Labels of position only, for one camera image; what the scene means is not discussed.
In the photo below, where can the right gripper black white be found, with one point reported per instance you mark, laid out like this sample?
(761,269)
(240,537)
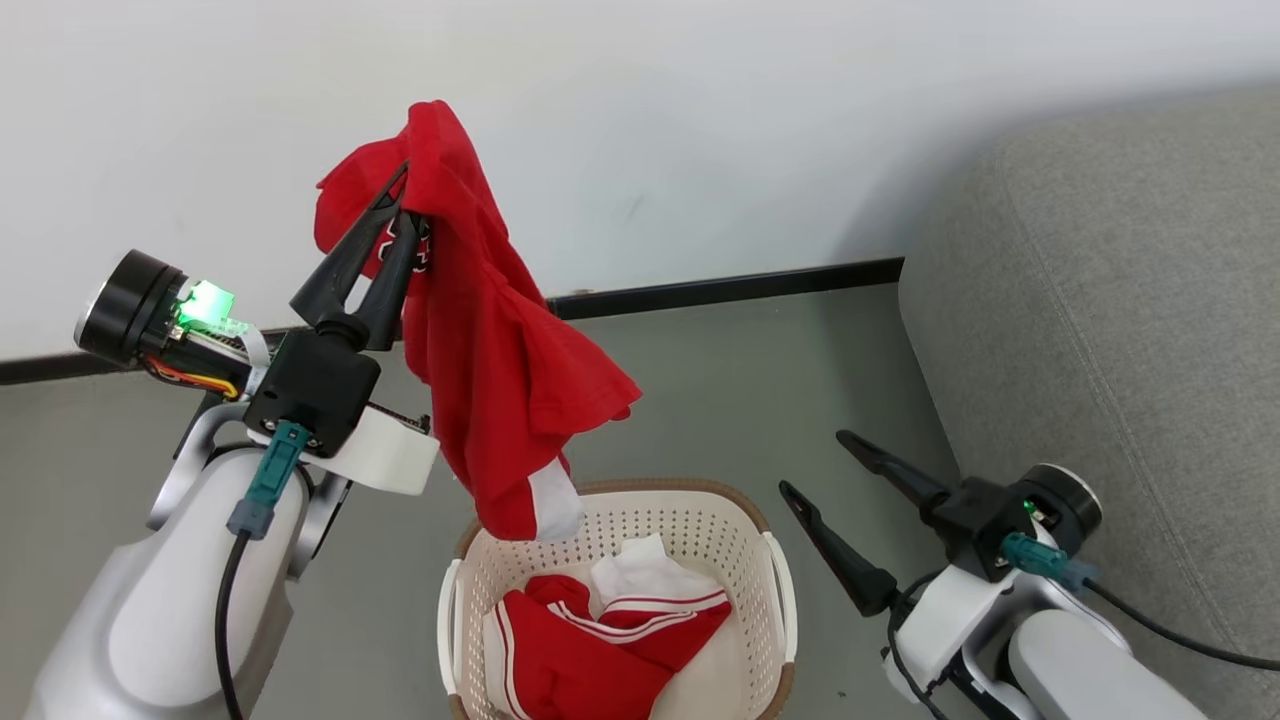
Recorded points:
(980,520)

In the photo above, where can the red t-shirt with white trim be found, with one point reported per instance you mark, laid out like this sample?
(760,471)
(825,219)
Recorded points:
(500,380)

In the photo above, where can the grey fabric sofa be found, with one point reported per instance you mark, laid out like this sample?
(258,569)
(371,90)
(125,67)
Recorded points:
(1120,300)

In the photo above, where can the cream perforated laundry basket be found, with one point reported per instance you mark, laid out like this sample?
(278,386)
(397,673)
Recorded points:
(640,515)

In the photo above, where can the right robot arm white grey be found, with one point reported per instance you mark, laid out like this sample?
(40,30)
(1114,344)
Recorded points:
(1080,670)

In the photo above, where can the black baseboard strip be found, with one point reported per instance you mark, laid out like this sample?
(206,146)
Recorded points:
(720,290)

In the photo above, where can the red white striped garment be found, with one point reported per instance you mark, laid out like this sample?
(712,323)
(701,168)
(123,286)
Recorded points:
(580,670)

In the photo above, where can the right wrist camera black cylinder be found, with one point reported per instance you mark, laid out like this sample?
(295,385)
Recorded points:
(1070,505)

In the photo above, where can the wrist camera black cylinder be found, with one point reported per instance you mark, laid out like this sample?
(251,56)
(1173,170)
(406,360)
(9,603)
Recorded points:
(130,305)
(1070,505)

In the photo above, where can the left wrist camera black cylinder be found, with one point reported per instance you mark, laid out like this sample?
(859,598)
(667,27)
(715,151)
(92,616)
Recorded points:
(130,305)

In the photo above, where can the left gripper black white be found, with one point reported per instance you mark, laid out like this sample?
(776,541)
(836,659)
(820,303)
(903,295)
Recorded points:
(310,385)

